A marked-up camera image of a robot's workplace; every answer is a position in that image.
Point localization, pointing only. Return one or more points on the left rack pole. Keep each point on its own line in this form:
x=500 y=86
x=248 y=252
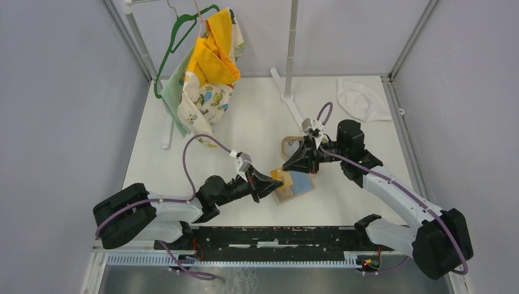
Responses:
x=141 y=45

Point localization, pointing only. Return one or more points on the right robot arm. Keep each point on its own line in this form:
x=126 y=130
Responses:
x=436 y=239

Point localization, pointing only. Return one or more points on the light green printed cloth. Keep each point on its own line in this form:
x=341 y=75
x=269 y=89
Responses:
x=179 y=80

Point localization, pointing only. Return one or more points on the yellow cloth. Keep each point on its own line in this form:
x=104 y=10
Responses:
x=214 y=56

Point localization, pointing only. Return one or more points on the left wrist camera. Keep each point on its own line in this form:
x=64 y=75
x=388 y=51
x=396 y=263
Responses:
x=242 y=163

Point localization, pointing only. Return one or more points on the rack pole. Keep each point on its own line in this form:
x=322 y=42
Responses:
x=292 y=37
x=141 y=45

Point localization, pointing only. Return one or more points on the beige card holder wallet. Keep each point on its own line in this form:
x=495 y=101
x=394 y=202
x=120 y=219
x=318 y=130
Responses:
x=303 y=184

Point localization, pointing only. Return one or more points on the green clothes hanger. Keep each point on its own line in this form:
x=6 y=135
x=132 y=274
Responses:
x=174 y=45

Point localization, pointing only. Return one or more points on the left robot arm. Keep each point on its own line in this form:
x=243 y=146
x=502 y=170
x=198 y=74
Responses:
x=134 y=213

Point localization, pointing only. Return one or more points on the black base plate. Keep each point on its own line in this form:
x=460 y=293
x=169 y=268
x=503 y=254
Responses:
x=273 y=244

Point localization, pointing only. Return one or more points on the white cloth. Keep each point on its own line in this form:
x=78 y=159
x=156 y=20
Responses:
x=361 y=102

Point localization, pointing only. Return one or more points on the cream printed cloth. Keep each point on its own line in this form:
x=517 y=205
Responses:
x=203 y=106

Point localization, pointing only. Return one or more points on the white card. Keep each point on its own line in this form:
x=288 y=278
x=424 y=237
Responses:
x=291 y=147

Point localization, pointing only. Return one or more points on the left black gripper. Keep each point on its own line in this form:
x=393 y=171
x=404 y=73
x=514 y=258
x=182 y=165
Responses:
x=260 y=184

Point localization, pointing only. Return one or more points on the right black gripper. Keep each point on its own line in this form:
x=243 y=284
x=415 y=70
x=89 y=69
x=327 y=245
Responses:
x=306 y=160

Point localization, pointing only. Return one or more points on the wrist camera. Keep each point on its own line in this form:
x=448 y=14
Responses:
x=314 y=129
x=242 y=163

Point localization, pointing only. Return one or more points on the right rack pole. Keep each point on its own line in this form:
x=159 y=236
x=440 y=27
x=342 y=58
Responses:
x=292 y=37

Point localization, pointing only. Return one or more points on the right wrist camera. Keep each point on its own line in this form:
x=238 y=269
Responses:
x=314 y=129

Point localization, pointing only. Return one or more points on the pink clothes hanger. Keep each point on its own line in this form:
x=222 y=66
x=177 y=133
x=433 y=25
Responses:
x=202 y=29

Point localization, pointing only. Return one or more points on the right rack foot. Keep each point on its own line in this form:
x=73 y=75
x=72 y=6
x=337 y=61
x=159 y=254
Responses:
x=290 y=105

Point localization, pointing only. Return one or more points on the beige oval tray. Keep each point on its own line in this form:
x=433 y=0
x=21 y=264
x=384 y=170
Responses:
x=302 y=153

